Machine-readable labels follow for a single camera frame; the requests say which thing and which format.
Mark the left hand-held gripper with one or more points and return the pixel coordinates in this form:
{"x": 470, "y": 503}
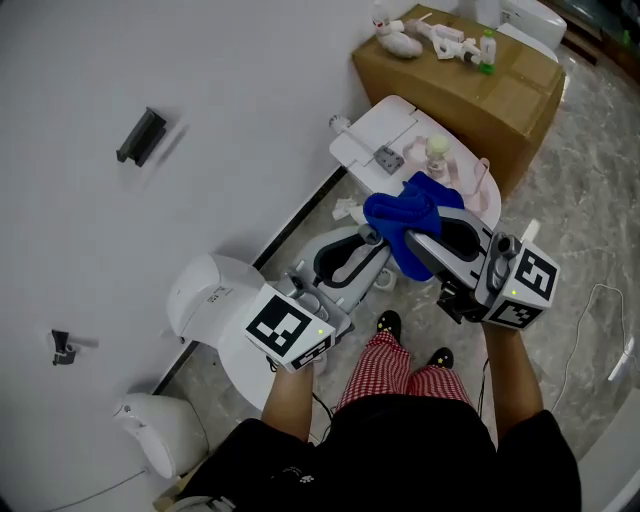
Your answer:
{"x": 280, "y": 327}

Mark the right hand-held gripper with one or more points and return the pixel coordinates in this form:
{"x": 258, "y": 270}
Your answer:
{"x": 535, "y": 275}

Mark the white plastic brush tool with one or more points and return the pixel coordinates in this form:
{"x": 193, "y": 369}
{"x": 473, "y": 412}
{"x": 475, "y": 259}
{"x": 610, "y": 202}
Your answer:
{"x": 355, "y": 142}

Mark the person's right forearm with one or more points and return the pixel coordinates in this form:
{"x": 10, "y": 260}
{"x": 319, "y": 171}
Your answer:
{"x": 510, "y": 375}

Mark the person's left forearm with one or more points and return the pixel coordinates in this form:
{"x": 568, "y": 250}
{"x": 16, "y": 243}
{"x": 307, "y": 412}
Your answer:
{"x": 290, "y": 400}

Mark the white toilet with labelled lid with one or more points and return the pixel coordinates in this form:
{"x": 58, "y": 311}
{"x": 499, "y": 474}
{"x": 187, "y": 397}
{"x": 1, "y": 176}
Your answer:
{"x": 210, "y": 295}

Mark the white toilet with hinged lid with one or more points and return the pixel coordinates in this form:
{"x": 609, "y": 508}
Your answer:
{"x": 380, "y": 125}

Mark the white smart toilet dark button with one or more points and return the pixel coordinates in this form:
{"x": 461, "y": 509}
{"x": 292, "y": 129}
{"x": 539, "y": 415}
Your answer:
{"x": 535, "y": 22}

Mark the black paper holder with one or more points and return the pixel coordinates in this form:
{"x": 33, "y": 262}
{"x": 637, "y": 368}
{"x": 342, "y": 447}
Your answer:
{"x": 62, "y": 345}

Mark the crumpled white tissue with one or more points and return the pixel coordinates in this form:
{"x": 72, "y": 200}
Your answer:
{"x": 347, "y": 207}

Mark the person's left black slipper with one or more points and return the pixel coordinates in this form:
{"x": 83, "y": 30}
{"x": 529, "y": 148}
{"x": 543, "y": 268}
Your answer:
{"x": 389, "y": 322}

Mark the person's black slipper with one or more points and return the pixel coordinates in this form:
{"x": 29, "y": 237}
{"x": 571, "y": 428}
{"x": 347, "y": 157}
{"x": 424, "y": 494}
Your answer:
{"x": 389, "y": 322}
{"x": 441, "y": 359}

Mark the pink bottle cream cap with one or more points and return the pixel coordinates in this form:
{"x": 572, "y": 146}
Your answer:
{"x": 436, "y": 150}

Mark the red checked trousers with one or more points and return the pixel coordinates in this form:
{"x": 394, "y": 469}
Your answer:
{"x": 380, "y": 365}

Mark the small grey metal box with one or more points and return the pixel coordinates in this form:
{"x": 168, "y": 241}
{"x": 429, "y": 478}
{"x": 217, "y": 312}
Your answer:
{"x": 390, "y": 160}

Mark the person's right black slipper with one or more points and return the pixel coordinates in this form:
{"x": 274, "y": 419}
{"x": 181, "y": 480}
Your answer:
{"x": 441, "y": 359}

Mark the large brown cardboard box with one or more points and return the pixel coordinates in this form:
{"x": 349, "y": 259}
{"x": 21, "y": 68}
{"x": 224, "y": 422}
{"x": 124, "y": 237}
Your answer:
{"x": 450, "y": 100}

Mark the person's black shirt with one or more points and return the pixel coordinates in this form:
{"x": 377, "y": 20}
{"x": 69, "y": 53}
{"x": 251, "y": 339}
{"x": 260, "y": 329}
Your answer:
{"x": 400, "y": 450}

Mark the white bottle green cap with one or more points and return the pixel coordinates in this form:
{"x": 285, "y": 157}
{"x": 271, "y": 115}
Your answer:
{"x": 487, "y": 50}

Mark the white spray gun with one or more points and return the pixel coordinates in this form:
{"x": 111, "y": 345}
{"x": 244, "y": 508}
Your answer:
{"x": 445, "y": 42}

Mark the white plush toy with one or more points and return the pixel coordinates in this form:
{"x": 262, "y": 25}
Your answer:
{"x": 400, "y": 42}

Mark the white cabinet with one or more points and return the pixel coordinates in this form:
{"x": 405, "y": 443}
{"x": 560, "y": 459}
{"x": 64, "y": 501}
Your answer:
{"x": 615, "y": 465}

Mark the white waist pack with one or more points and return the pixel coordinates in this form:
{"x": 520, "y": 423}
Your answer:
{"x": 195, "y": 504}

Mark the black wall shelf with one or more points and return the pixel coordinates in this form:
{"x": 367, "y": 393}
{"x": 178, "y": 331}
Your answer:
{"x": 142, "y": 135}

